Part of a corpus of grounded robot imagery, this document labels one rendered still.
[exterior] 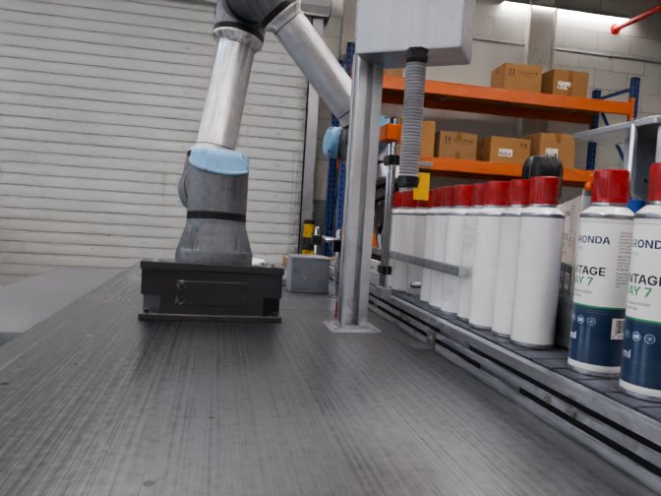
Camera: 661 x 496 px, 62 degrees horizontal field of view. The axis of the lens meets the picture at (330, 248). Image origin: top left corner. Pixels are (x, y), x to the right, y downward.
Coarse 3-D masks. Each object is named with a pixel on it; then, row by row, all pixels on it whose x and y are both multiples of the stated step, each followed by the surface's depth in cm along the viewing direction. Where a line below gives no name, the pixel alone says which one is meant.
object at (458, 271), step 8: (376, 248) 120; (392, 256) 108; (400, 256) 103; (408, 256) 99; (416, 256) 98; (416, 264) 95; (424, 264) 91; (432, 264) 88; (440, 264) 85; (448, 264) 83; (448, 272) 82; (456, 272) 79; (464, 272) 79
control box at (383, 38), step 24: (360, 0) 88; (384, 0) 86; (408, 0) 85; (432, 0) 83; (456, 0) 82; (360, 24) 88; (384, 24) 86; (408, 24) 85; (432, 24) 83; (456, 24) 82; (360, 48) 88; (384, 48) 86; (432, 48) 83; (456, 48) 82
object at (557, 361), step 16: (416, 304) 95; (448, 320) 82; (480, 336) 72; (496, 336) 72; (528, 352) 63; (544, 352) 63; (560, 352) 64; (560, 368) 57; (592, 384) 51; (608, 384) 52; (624, 400) 47; (640, 400) 47; (656, 416) 43
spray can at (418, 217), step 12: (432, 192) 105; (420, 204) 105; (420, 216) 104; (420, 228) 104; (420, 240) 104; (420, 252) 104; (408, 264) 106; (408, 276) 106; (420, 276) 104; (408, 288) 106; (420, 288) 104
